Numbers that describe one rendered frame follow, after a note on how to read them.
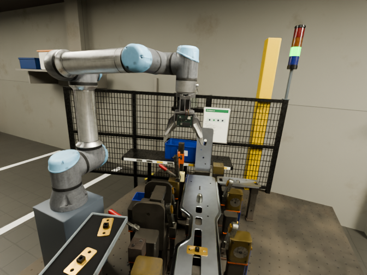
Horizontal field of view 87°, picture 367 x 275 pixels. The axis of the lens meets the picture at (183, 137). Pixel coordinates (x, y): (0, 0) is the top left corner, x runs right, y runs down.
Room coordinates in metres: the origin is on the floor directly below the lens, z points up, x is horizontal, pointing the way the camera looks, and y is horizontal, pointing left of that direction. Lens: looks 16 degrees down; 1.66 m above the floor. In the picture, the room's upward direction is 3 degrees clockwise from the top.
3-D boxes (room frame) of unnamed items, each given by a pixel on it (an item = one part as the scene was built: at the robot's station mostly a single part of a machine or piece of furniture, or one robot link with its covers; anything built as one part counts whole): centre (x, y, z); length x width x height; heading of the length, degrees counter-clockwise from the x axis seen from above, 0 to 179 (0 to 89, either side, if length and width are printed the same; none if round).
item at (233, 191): (1.01, -0.33, 0.87); 0.12 x 0.07 x 0.35; 85
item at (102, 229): (0.55, 0.25, 1.17); 0.08 x 0.04 x 0.01; 10
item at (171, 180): (1.10, 0.06, 0.87); 0.10 x 0.07 x 0.35; 85
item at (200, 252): (0.62, -0.08, 1.01); 0.08 x 0.04 x 0.01; 84
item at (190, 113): (0.71, 0.00, 1.55); 0.09 x 0.08 x 0.12; 178
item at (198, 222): (0.80, -0.10, 0.84); 0.12 x 0.05 x 0.29; 85
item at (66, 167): (0.76, 0.50, 1.27); 0.13 x 0.12 x 0.14; 160
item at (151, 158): (1.53, 0.04, 1.01); 0.90 x 0.22 x 0.03; 85
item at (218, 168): (1.35, -0.27, 0.88); 0.08 x 0.08 x 0.36; 85
